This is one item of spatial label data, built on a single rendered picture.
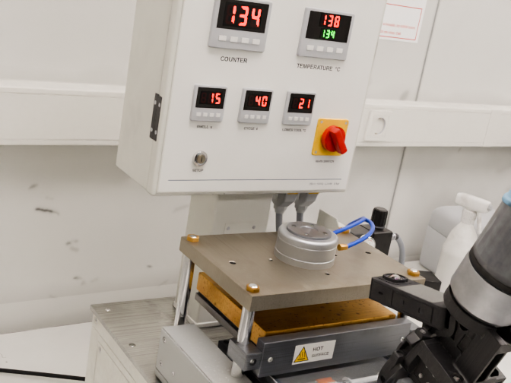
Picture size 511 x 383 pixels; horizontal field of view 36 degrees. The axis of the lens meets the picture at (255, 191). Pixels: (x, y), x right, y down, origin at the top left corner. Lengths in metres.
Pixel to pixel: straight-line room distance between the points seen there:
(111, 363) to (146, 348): 0.08
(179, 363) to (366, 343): 0.24
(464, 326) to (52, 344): 0.87
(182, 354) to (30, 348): 0.53
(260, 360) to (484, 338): 0.26
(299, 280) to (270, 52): 0.31
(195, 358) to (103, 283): 0.62
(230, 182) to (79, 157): 0.44
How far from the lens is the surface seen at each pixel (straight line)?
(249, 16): 1.01
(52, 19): 1.36
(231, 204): 1.12
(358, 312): 1.02
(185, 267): 1.01
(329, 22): 1.09
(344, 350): 0.98
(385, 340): 1.02
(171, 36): 0.98
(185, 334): 1.01
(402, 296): 0.84
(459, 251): 1.80
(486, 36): 2.03
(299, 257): 0.97
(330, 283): 0.95
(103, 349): 1.19
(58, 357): 1.43
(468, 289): 0.76
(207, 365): 0.95
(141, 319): 1.18
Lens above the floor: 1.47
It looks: 16 degrees down
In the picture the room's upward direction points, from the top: 10 degrees clockwise
